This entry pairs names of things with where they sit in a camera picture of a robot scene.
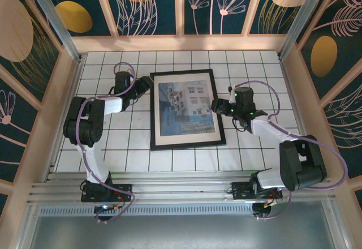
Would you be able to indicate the black picture frame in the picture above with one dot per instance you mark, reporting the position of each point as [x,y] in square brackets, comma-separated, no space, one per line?
[152,110]

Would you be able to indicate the white photo mat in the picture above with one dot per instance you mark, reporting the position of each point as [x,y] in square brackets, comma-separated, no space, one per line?
[186,140]

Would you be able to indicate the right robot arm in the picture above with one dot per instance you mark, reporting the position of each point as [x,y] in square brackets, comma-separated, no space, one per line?
[302,167]

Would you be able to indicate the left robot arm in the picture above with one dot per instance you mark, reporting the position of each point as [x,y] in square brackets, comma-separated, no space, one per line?
[85,124]

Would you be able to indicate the teal panel pink flowers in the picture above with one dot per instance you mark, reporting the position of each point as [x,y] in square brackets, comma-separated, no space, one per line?
[203,22]

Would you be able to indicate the teal panel orange circle leaves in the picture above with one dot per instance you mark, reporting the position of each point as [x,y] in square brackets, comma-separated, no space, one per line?
[169,5]

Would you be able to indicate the teal panel tall gold oval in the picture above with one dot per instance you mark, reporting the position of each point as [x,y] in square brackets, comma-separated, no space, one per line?
[323,56]

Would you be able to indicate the teal panel pink fern leaves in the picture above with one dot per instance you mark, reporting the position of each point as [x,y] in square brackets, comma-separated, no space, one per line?
[348,19]

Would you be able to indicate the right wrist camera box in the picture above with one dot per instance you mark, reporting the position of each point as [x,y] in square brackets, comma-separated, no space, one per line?
[218,106]

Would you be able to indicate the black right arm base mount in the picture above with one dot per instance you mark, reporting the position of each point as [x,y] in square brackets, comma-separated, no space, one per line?
[240,192]

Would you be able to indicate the aluminium corner post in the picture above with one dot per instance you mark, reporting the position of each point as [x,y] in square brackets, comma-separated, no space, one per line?
[56,22]
[302,14]

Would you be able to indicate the aluminium mounting rail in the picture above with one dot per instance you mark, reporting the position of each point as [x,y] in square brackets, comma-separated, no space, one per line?
[183,186]

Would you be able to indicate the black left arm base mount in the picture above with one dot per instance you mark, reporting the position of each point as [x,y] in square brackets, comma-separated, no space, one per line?
[124,191]

